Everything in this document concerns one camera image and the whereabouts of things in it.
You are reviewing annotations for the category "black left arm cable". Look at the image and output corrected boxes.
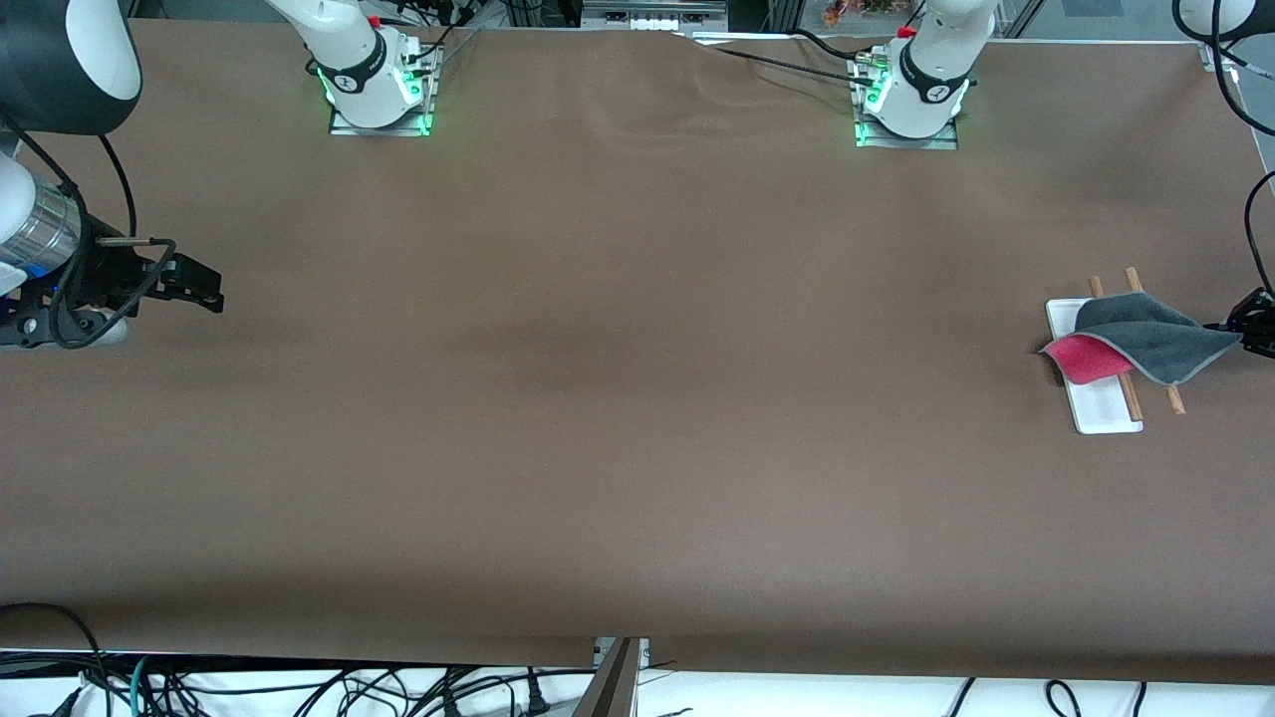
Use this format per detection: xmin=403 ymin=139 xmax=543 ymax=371
xmin=1171 ymin=0 xmax=1275 ymax=302

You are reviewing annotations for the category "black cable on table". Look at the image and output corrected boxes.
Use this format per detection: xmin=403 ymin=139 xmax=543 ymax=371
xmin=677 ymin=28 xmax=878 ymax=89

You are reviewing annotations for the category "pink and grey towel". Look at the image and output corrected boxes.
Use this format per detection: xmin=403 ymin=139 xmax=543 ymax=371
xmin=1038 ymin=292 xmax=1245 ymax=388

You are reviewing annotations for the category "white rack with wooden bars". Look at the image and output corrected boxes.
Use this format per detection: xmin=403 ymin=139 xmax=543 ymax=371
xmin=1045 ymin=267 xmax=1187 ymax=436

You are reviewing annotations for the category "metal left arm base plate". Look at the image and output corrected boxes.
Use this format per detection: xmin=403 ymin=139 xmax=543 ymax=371
xmin=853 ymin=52 xmax=961 ymax=151

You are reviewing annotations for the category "thick black looped cable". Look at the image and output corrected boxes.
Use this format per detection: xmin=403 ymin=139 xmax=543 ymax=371
xmin=0 ymin=601 xmax=109 ymax=717

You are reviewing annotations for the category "orange object behind table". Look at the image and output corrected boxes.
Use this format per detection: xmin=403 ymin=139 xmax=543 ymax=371
xmin=823 ymin=0 xmax=899 ymax=28

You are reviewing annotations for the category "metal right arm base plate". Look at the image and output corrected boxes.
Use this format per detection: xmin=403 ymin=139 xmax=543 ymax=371
xmin=327 ymin=45 xmax=439 ymax=138

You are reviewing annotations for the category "aluminium profile bar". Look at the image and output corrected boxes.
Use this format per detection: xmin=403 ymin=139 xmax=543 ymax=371
xmin=573 ymin=637 xmax=650 ymax=717

